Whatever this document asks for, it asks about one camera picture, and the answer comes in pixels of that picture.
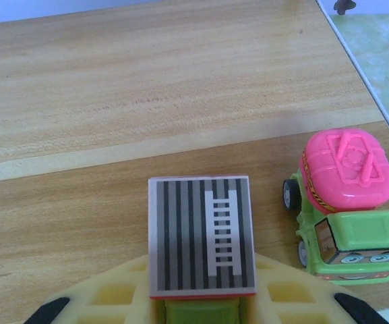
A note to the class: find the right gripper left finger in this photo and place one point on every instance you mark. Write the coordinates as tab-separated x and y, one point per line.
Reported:
113	290

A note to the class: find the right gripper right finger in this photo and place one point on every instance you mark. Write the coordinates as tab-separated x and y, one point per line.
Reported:
292	297

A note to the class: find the green toy truck grey top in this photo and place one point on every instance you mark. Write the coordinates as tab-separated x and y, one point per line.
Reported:
201	236

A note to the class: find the green toy truck pink top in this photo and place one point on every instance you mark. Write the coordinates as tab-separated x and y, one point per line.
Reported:
346	202

